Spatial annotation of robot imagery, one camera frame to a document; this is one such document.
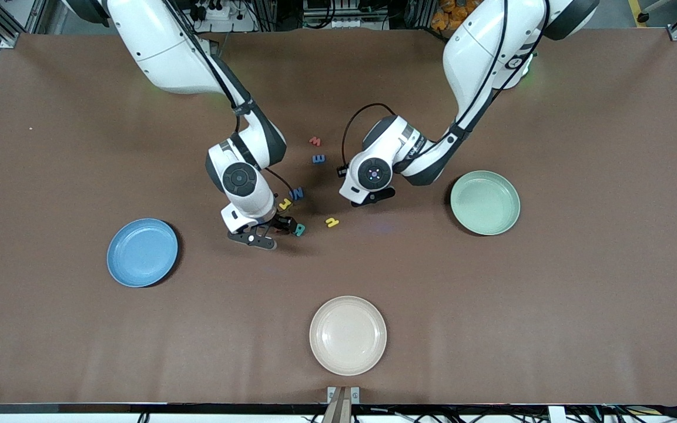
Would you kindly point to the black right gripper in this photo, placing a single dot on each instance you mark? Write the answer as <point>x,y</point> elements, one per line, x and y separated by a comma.
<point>280,222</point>

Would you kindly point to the teal foam letter R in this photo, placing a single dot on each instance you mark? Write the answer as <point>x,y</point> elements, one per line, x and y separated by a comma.
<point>300,230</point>

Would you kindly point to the yellow foam letter H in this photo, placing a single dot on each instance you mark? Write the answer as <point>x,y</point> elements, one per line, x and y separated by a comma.
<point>331,222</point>
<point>285,204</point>

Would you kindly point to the blue foam letter m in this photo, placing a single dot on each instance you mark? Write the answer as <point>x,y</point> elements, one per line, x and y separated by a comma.
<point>318,158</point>

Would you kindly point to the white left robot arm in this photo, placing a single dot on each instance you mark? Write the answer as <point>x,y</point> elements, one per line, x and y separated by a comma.
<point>479,53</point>

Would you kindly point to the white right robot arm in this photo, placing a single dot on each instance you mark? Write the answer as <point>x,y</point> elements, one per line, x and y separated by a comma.
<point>162,53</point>

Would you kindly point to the cream plate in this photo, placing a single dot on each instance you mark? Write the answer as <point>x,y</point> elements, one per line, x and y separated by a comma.
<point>348,335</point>

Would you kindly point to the blue plate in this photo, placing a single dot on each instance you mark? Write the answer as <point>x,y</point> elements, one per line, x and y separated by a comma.
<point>142,252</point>

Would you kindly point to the green plate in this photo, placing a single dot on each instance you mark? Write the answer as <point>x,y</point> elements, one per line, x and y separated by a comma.
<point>485,203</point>

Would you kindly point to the blue foam letter W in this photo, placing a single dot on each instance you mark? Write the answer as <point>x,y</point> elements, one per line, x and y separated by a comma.
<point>297,193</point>

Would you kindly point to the red foam letter w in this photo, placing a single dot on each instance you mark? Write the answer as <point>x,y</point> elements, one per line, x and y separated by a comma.
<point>315,141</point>

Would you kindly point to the white power strip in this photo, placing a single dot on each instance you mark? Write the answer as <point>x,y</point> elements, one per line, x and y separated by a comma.
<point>218,12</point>
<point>350,22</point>

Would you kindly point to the orange items bag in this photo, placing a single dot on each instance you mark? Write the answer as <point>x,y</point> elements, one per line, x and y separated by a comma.
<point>450,17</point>

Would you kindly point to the aluminium camera mount post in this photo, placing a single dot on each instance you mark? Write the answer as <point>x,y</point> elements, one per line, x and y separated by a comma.
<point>343,405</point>

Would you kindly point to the table edge rail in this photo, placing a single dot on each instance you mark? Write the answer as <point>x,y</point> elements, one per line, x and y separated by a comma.
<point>138,408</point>

